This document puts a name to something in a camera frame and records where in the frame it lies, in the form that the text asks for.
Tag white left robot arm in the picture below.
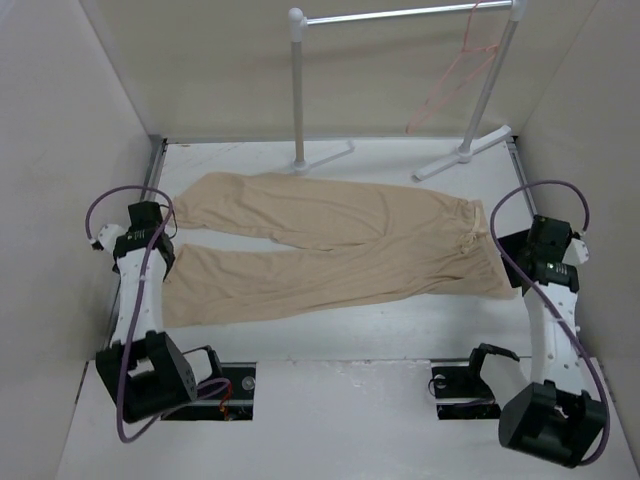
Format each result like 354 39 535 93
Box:
96 201 228 424

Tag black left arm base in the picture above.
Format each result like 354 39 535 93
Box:
161 346 257 422

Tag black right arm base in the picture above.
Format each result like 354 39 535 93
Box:
427 343 520 421

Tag pink wire hanger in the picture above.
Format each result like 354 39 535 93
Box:
405 1 499 135

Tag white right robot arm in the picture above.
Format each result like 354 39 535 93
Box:
498 215 608 468

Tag white clothes rack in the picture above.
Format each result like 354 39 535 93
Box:
284 0 529 182

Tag beige drawstring trousers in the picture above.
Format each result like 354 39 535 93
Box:
162 173 515 328

